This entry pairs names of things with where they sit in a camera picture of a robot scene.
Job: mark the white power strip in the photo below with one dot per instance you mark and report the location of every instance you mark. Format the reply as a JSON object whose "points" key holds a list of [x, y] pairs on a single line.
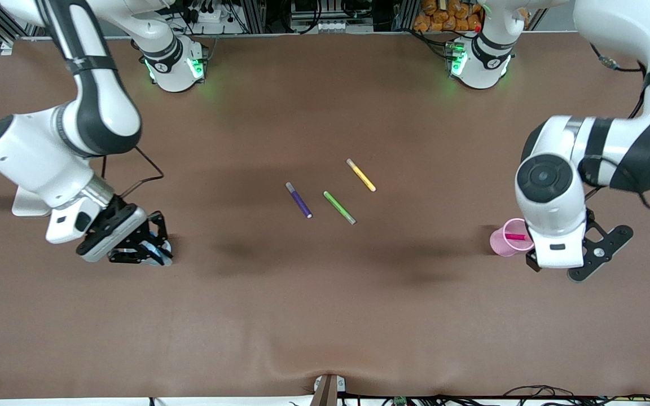
{"points": [[213, 16]]}

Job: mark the light blue cup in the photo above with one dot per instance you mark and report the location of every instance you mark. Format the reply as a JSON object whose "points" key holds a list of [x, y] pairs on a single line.
{"points": [[166, 256]]}

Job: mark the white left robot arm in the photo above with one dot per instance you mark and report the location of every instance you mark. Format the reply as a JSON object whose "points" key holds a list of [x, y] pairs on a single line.
{"points": [[550, 214]]}

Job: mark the orange snack bag pile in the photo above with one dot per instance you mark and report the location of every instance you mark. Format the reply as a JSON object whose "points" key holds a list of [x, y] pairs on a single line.
{"points": [[443, 17]]}

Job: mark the pink cup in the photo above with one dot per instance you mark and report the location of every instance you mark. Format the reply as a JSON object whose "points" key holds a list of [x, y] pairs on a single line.
{"points": [[503, 243]]}

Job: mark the white desk lamp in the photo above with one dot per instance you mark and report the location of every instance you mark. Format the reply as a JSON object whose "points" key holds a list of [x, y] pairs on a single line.
{"points": [[29, 204]]}

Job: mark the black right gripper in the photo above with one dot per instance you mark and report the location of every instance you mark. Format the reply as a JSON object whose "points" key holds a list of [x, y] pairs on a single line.
{"points": [[115, 209]]}

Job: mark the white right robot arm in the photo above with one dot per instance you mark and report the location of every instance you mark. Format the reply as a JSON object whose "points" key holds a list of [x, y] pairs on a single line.
{"points": [[37, 158]]}

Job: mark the yellow marker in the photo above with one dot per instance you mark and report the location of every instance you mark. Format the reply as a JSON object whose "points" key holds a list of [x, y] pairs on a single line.
{"points": [[361, 175]]}

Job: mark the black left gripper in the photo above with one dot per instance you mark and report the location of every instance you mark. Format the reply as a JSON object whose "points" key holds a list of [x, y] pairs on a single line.
{"points": [[532, 264]]}

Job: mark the purple marker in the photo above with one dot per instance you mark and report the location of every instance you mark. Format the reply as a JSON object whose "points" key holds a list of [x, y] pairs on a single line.
{"points": [[299, 201]]}

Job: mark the white connector strip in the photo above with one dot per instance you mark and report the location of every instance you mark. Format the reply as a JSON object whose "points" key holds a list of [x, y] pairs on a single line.
{"points": [[333, 26]]}

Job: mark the pink marker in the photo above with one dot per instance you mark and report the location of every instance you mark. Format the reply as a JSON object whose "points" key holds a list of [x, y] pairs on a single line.
{"points": [[517, 237]]}

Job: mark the green marker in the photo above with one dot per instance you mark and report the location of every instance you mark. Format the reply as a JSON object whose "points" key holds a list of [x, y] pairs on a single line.
{"points": [[339, 207]]}

